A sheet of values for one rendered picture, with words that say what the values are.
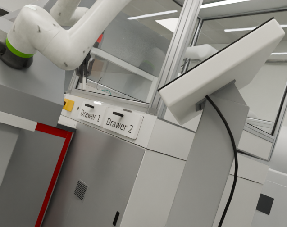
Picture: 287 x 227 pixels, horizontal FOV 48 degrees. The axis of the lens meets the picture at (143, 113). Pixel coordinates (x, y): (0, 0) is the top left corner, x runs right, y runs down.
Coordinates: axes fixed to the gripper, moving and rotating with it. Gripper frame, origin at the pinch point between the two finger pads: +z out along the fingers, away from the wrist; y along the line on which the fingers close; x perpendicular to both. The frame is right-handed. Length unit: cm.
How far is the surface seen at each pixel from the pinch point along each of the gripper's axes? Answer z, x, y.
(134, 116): 12.3, 42.0, -6.2
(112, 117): 15.4, 24.2, -5.1
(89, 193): 53, 25, 7
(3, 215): 71, -10, 41
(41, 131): 27.1, -10.6, 20.0
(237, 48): -17, 115, 16
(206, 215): 27, 108, 14
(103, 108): 12.5, 12.0, -6.3
